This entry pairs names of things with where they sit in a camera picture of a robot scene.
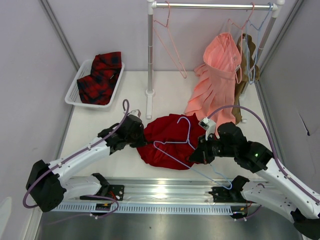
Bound red skirt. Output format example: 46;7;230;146
137;113;206;171

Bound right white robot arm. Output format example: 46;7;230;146
189;118;320;240

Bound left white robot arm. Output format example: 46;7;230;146
26;110;147;213

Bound pink pleated skirt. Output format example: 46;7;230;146
184;31;241;128

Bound empty pink hanger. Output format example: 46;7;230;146
152;1;188;79

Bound red black plaid garment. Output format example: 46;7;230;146
76;51;123;106

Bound white plastic basket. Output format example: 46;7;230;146
64;59;125;112

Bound brown garment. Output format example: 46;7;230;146
231;33;261;125

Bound white metal clothes rack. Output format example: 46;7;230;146
145;0;285;120

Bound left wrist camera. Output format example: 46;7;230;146
129;109;141;118

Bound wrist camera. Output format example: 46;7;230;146
198;117;216;141
129;109;141;118

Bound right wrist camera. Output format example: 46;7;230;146
198;117;216;141

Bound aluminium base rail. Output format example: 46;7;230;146
33;176;306;206

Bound white slotted cable duct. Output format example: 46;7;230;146
53;202;233;216

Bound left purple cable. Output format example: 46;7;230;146
22;99;130;224

